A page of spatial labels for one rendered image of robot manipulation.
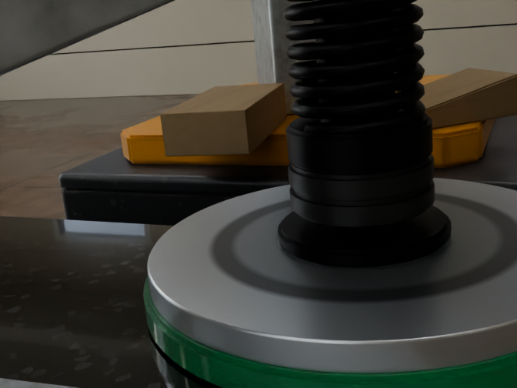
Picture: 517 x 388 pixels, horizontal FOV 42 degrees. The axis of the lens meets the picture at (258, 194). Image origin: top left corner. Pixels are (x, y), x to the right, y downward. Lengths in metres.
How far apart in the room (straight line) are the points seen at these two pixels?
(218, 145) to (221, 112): 0.04
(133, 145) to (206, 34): 6.06
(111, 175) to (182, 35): 6.21
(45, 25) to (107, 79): 7.43
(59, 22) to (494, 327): 0.17
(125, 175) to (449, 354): 0.69
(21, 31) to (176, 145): 0.59
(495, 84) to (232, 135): 0.32
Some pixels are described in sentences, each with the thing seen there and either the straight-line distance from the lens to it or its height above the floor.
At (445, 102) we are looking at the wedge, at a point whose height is 0.81.
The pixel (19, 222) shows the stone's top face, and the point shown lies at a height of 0.80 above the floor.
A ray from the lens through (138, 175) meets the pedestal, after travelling 0.89.
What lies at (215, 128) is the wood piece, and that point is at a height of 0.81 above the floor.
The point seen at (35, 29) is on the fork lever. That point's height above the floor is 0.95.
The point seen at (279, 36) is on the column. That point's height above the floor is 0.89.
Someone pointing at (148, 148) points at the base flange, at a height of 0.76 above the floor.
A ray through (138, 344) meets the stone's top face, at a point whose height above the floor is 0.80.
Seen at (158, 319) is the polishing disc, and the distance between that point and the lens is 0.30.
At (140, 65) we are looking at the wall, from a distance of 7.38.
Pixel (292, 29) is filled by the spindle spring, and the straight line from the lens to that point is 0.30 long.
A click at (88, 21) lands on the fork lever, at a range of 0.20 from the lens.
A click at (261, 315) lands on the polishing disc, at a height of 0.83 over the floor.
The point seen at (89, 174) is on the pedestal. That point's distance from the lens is 0.93.
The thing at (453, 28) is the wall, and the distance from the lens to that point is 6.38.
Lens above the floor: 0.95
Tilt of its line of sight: 17 degrees down
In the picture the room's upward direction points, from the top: 5 degrees counter-clockwise
